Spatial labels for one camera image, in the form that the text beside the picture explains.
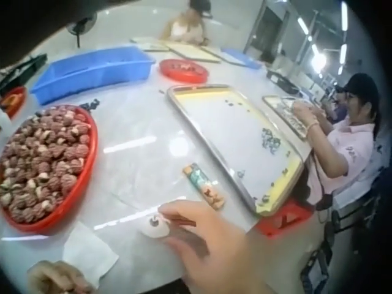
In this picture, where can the blue flat tray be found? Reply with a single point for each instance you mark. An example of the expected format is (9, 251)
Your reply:
(242, 58)

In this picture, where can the heap of dark pieces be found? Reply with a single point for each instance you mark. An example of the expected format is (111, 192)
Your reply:
(91, 104)

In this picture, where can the black standing fan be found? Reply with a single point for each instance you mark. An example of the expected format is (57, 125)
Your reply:
(80, 21)

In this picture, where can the blue plastic crate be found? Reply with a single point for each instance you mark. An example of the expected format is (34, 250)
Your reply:
(92, 69)

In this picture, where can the red oval tray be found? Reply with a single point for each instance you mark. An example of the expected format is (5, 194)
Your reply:
(88, 171)

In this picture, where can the white paper sheet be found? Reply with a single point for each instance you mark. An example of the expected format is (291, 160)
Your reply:
(88, 254)

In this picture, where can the red plastic stool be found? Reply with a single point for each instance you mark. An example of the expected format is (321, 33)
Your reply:
(283, 219)

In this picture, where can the small white round piece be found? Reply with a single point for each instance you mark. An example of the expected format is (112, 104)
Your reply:
(156, 230)

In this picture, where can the cluster of small dark pieces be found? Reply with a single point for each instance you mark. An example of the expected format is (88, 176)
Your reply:
(271, 141)

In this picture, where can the metal tray with white paper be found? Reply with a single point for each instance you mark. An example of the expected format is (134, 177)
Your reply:
(235, 144)

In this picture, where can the black tray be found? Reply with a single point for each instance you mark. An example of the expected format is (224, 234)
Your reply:
(21, 72)

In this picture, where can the small red basket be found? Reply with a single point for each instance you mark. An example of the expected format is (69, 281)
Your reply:
(12, 101)

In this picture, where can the person's left hand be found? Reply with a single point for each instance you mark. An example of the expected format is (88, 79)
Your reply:
(58, 278)

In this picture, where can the person's right hand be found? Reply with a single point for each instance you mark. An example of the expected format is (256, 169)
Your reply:
(226, 245)

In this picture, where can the metal tray with small parts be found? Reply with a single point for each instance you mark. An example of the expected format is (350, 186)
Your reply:
(288, 114)

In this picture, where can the colourful printed lighter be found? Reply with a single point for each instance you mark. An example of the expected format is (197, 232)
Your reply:
(202, 186)

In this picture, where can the row of flat trays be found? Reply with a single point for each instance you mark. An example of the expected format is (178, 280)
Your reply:
(180, 50)

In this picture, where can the person's left fingers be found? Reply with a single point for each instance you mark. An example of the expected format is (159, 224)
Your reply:
(65, 281)

